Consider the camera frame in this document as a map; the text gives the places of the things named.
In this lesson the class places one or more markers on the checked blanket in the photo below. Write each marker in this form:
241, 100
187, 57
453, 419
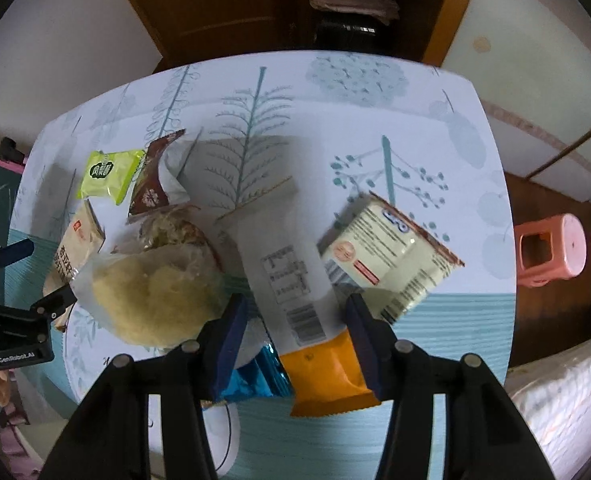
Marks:
565, 400

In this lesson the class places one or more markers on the person's left hand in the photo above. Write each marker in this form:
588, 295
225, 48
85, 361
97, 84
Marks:
0, 389

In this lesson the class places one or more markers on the black clip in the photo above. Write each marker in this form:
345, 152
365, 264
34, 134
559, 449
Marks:
10, 150

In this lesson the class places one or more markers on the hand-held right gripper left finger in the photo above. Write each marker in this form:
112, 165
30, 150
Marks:
228, 355

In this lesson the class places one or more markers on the white and orange snack packet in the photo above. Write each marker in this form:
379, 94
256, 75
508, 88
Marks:
285, 260

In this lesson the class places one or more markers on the cream yellow snack packet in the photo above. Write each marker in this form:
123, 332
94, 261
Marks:
75, 245

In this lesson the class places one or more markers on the pale snack packet brown edges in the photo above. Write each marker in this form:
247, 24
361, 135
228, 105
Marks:
390, 255

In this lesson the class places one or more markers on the floral wardrobe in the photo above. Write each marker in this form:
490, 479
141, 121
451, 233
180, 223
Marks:
540, 60

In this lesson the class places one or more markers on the blue foil snack packet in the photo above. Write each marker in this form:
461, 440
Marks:
260, 380

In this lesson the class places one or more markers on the wooden shelf unit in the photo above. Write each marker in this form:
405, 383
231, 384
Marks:
440, 25

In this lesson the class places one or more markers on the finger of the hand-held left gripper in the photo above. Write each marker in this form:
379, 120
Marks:
55, 302
19, 252

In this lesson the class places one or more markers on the wooden door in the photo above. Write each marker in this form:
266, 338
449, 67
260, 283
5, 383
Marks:
215, 5

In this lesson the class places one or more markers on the dark brown snack packet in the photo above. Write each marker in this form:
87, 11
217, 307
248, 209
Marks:
148, 195

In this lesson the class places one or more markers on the black appliance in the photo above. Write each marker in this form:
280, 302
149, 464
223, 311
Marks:
350, 32

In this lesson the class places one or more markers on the pink plastic stool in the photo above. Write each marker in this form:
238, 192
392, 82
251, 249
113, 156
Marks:
570, 240

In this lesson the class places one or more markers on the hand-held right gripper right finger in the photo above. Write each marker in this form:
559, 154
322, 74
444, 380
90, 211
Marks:
368, 355

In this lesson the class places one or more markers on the green snack packet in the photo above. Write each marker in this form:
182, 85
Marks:
107, 175

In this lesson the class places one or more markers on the clear bag of yellow puffs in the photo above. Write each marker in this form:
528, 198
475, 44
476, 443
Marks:
150, 300

